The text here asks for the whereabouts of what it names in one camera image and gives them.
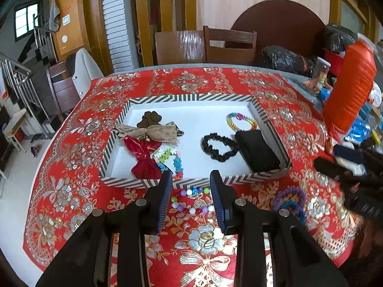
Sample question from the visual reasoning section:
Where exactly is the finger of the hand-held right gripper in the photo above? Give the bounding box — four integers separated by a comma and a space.
314, 157, 360, 183
332, 144, 383, 165

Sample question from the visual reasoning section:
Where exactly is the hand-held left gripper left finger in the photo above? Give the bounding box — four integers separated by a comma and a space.
36, 170, 174, 287

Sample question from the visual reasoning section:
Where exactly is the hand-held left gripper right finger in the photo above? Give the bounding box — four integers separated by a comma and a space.
209, 170, 349, 287

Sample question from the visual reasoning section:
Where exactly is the pastel round bead bracelet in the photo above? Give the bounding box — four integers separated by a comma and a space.
170, 187, 216, 216

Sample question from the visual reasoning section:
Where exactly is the colourful flower bead bracelet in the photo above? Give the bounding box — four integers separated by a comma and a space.
150, 148, 184, 181

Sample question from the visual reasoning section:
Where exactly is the red shiny bow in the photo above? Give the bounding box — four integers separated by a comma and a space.
123, 136, 163, 180

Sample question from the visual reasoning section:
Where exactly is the blue hair tie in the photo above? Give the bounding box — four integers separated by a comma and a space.
280, 200, 307, 225

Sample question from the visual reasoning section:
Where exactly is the black scrunchie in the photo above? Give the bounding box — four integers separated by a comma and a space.
201, 134, 240, 160

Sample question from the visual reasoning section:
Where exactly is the purple hair tie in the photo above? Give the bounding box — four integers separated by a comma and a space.
272, 186, 307, 213

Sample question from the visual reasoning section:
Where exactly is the black cloth pouch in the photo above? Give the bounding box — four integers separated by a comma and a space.
235, 130, 282, 173

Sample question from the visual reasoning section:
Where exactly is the beige ribbon bow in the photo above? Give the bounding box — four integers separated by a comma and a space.
115, 122, 184, 147

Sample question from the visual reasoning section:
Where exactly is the rainbow bead bracelet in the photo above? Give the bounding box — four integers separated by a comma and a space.
226, 112, 258, 132

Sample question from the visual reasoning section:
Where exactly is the striped cardboard box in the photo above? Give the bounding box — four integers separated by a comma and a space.
99, 94, 293, 189

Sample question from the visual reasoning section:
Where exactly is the brown hair clip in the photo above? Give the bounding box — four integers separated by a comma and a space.
137, 111, 163, 130

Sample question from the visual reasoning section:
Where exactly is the blue plastic bag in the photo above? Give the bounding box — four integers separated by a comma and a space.
319, 85, 334, 102

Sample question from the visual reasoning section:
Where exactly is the red ribbed plastic container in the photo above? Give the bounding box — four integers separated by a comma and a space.
322, 40, 377, 132

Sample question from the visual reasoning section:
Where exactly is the glass jar with label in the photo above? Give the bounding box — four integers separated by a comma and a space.
310, 57, 331, 88

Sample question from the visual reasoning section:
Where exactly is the red box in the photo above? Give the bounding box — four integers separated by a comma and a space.
322, 49, 344, 77

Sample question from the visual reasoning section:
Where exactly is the red floral tablecloth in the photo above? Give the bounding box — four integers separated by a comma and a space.
23, 67, 364, 287

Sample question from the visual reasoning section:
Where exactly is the large black plastic bag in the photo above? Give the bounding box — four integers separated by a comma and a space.
260, 46, 316, 77

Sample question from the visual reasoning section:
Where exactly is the small black plastic bag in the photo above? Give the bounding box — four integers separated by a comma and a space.
323, 23, 358, 53

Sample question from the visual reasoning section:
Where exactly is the round brown tabletop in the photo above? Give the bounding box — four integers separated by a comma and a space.
230, 1, 327, 57

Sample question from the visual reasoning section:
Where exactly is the dark brown chair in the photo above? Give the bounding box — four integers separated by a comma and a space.
46, 61, 80, 117

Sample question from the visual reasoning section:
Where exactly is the white chair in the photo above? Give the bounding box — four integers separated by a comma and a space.
66, 49, 104, 99

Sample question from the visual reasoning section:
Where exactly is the slatted wooden chair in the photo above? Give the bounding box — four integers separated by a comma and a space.
203, 25, 257, 66

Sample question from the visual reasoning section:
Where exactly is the glossy brown wooden chair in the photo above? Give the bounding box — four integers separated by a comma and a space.
155, 31, 207, 66

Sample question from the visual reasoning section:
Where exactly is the small wooden desk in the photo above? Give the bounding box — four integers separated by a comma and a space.
1, 109, 27, 153

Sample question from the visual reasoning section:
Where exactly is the metal stair railing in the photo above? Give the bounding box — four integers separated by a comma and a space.
0, 25, 57, 138

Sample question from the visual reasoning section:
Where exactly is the hanging orange white cloth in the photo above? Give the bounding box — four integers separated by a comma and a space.
49, 0, 62, 32

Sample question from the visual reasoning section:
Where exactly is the window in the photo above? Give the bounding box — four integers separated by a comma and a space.
14, 1, 41, 39

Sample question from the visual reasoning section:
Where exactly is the white ribbed wall panel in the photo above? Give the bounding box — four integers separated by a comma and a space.
100, 0, 134, 71

